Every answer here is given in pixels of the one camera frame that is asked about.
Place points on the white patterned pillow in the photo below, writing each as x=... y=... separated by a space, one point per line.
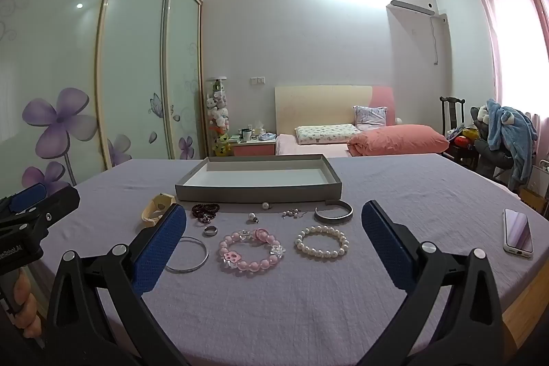
x=326 y=133

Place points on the floral sliding door wardrobe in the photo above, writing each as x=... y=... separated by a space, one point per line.
x=64 y=48

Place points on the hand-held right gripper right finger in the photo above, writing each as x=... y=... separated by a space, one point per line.
x=386 y=246

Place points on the small floral pillow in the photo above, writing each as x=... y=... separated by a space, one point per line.
x=369 y=116

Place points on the wide silver cuff bangle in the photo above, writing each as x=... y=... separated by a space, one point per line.
x=332 y=220

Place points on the grey padded chair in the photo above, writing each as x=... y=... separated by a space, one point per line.
x=484 y=160

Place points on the white smartphone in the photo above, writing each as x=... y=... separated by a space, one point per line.
x=517 y=233

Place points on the cardboard box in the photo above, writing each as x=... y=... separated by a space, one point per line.
x=536 y=198

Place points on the tissue box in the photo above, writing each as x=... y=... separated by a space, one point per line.
x=259 y=130

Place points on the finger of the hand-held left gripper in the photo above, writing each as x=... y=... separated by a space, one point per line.
x=58 y=205
x=25 y=198

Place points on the grey cardboard box tray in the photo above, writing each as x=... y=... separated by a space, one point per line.
x=193 y=190

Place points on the person's left hand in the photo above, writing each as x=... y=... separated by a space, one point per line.
x=25 y=306

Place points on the clear tube of plush toys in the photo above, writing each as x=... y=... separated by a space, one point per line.
x=218 y=113

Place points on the pearl cluster drop earrings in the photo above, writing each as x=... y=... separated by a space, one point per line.
x=294 y=212

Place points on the salmon pink pillow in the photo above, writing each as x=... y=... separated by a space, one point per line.
x=399 y=141

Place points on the cream and pink headboard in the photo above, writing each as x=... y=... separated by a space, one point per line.
x=317 y=104

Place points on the white air conditioner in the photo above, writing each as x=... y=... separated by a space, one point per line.
x=411 y=3

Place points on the blue plush garment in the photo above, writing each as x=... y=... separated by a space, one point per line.
x=514 y=134

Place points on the white wall sockets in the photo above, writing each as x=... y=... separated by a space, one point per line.
x=257 y=81

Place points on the pink curtain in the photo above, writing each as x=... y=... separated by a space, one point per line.
x=514 y=6

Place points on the dark wooden chair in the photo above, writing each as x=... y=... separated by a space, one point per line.
x=452 y=108

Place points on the pink bed sheet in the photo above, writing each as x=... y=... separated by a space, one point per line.
x=287 y=145

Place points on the pink nightstand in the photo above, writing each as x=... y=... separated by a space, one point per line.
x=253 y=149

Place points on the red and yellow toys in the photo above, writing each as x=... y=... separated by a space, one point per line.
x=465 y=139

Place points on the thin silver bangle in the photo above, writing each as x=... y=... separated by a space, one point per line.
x=206 y=259

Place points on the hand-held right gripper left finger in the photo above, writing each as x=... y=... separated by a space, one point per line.
x=163 y=246

